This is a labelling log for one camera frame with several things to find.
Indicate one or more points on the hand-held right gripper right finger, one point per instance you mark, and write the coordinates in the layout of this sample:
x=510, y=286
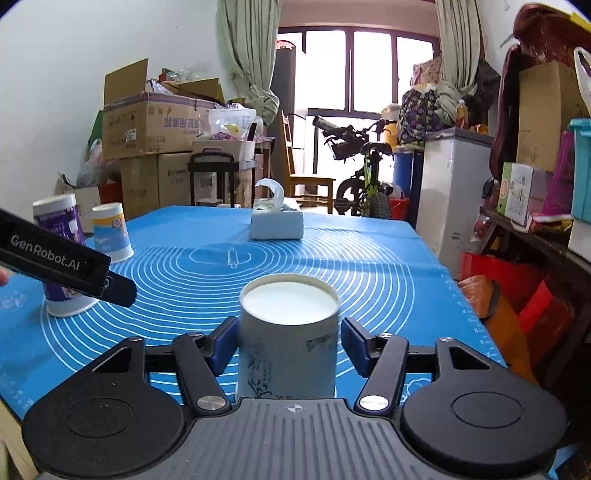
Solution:
x=354, y=347

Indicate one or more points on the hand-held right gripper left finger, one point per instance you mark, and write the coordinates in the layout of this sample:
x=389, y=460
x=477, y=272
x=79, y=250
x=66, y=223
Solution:
x=225, y=347

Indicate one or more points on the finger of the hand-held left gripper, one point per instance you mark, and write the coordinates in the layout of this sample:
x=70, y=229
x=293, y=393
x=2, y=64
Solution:
x=122, y=290

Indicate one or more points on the purple and white paper cup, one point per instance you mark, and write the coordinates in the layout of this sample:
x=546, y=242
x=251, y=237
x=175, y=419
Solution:
x=55, y=214

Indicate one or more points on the yellow and blue paper cup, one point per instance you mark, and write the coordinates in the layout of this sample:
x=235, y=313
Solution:
x=113, y=230

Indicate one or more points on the person's left hand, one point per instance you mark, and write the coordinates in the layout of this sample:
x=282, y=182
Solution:
x=3, y=278

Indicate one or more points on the blue silicone baking mat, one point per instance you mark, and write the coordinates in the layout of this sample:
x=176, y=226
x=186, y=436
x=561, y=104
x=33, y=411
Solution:
x=369, y=277

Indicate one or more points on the brown cardboard box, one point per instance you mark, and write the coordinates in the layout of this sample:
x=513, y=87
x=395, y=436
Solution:
x=152, y=184

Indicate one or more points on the white tissue box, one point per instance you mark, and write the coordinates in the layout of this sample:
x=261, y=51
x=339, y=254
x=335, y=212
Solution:
x=277, y=226

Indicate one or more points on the red bucket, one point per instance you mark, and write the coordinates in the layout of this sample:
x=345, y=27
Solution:
x=399, y=208

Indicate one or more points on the black metal stool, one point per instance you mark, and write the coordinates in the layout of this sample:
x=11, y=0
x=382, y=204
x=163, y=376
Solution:
x=217, y=180

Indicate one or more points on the orange paper bag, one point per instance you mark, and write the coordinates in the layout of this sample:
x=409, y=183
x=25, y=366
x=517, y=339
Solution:
x=503, y=323

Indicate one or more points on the red paper bag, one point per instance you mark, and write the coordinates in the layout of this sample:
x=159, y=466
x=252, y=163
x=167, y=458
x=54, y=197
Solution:
x=498, y=277

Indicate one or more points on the green and black bicycle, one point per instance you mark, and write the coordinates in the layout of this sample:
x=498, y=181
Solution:
x=369, y=184

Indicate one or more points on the large open cardboard box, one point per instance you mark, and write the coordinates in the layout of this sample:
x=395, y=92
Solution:
x=147, y=124

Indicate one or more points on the wooden chair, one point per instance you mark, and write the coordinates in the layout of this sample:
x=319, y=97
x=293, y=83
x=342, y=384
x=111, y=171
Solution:
x=307, y=180

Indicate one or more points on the white plastic bin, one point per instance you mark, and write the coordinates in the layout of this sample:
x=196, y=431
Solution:
x=224, y=147

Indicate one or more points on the white chest freezer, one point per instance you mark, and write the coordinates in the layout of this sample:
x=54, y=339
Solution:
x=450, y=198

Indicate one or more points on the blue barrel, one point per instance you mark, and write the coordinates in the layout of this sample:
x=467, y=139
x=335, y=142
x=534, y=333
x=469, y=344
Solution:
x=406, y=173

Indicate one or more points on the clear plastic bag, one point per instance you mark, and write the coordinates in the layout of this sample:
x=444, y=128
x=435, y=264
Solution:
x=231, y=122

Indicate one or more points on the dark wooden shelf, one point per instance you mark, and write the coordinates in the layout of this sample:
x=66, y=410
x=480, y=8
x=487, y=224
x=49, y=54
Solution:
x=531, y=249

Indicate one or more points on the green and white carton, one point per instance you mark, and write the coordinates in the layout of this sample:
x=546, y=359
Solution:
x=521, y=191

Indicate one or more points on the floral cloth bundle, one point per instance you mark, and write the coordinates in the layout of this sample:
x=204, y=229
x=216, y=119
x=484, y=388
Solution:
x=422, y=115

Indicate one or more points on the orange bottle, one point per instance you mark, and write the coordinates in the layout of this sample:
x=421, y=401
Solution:
x=462, y=115

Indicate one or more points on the pale green curtain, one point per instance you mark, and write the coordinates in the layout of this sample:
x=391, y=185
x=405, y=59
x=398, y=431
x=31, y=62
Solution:
x=457, y=46
x=251, y=50

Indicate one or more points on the teal plastic crate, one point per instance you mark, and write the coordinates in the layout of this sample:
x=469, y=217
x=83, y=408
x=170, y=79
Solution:
x=581, y=170

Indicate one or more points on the tall cardboard box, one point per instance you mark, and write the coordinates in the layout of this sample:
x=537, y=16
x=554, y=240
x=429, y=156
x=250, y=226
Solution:
x=547, y=115

